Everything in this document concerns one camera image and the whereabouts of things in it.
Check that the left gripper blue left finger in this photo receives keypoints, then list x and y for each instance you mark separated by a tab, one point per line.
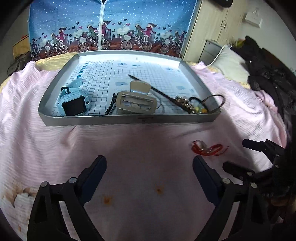
46	219

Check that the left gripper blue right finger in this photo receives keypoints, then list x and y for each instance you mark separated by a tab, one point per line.
250	222

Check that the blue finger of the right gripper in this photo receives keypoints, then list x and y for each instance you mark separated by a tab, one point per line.
261	145
239	172

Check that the dark flower hair stick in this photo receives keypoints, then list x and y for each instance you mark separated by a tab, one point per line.
186	109

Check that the beige hair claw clip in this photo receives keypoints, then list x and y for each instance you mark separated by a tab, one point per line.
136	100

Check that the black clothes pile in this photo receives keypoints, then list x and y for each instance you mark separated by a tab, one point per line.
268	73

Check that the pink bed blanket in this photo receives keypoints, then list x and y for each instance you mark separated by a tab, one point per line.
149	190

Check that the white pillow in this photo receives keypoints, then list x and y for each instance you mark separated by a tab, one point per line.
231	65

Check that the grey bedside drawer cabinet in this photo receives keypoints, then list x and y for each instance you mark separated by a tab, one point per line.
210	50

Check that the light blue smart watch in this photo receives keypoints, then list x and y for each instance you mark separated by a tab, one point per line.
72	100

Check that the white paper bag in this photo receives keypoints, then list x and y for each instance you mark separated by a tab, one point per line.
253	18

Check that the beige wooden wardrobe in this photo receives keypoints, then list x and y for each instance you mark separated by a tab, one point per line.
213	22

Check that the grey shallow tray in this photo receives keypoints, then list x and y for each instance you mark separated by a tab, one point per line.
117	86

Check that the grey bag on floor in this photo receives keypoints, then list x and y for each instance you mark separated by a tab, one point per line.
19	63

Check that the yellow wooden box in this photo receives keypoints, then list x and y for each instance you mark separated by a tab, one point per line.
21	47

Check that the blue fabric wardrobe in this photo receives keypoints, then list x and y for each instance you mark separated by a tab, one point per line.
59	27

